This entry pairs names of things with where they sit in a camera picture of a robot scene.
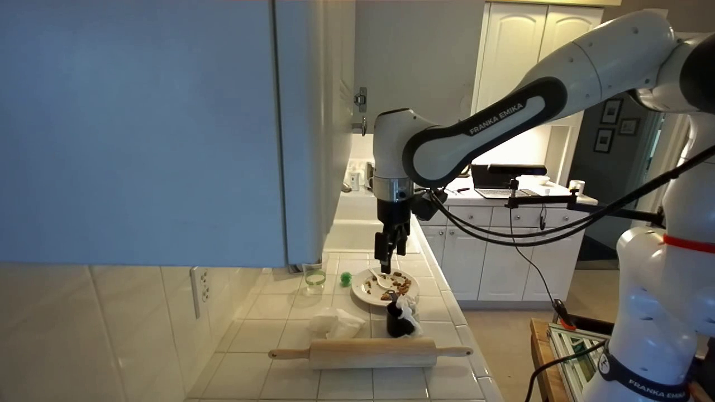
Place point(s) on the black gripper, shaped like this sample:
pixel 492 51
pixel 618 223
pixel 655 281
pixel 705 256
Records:
pixel 393 220

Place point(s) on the white tissue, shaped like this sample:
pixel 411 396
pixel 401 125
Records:
pixel 380 281

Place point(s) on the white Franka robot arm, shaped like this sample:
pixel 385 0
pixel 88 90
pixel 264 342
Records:
pixel 594 68

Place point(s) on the white cabinet door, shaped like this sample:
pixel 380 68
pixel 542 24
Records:
pixel 340 75
pixel 306 135

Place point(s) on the metal cabinet hinge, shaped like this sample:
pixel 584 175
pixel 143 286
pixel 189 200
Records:
pixel 361 104

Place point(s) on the tall white pantry cabinet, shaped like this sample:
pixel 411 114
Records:
pixel 514 51

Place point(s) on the brown cookies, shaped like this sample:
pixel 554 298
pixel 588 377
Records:
pixel 402 281

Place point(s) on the white plate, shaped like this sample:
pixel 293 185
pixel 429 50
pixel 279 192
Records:
pixel 361 291

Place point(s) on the small green object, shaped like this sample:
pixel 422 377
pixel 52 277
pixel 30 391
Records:
pixel 344 280

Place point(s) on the small bottles by sink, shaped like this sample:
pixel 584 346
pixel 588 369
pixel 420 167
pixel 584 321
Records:
pixel 355 180

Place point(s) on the clear glass jar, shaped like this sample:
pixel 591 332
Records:
pixel 315 280

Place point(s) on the white base cabinets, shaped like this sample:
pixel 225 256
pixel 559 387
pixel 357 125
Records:
pixel 477 260

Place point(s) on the translucent plastic bag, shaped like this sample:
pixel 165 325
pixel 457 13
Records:
pixel 338 325

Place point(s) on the wooden rolling pin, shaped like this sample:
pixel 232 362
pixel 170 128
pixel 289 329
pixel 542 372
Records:
pixel 372 356

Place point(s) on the orange and black clamp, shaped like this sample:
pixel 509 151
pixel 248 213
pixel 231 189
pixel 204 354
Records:
pixel 563 315

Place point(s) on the white mug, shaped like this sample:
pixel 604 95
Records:
pixel 576 189

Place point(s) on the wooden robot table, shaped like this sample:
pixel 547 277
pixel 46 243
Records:
pixel 547 380

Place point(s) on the green cutting mat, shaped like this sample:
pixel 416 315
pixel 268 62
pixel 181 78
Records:
pixel 582 358

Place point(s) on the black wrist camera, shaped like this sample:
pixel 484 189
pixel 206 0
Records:
pixel 428 204

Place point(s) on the white wall outlet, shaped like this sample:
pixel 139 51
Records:
pixel 201 294

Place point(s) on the dark framed wall picture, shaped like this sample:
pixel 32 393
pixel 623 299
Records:
pixel 629 125
pixel 604 141
pixel 610 112

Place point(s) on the white wall cabinet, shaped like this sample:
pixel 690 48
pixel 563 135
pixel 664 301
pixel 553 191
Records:
pixel 134 135

